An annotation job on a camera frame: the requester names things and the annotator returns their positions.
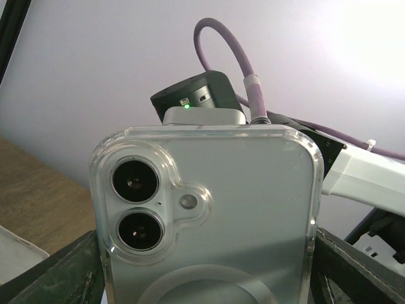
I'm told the left black frame post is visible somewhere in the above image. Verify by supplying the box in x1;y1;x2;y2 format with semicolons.
1;0;32;82

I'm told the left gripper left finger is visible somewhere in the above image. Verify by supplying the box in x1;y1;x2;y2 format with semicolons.
9;231;104;303

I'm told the beige phone case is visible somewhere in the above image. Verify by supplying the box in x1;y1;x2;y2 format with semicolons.
0;226;49;284

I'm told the phone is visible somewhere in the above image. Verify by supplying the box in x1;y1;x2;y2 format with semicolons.
89;125;323;303

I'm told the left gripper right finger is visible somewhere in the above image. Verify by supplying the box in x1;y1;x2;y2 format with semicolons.
311;228;404;303

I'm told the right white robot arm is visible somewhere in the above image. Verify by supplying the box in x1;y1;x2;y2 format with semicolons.
150;70;404;272

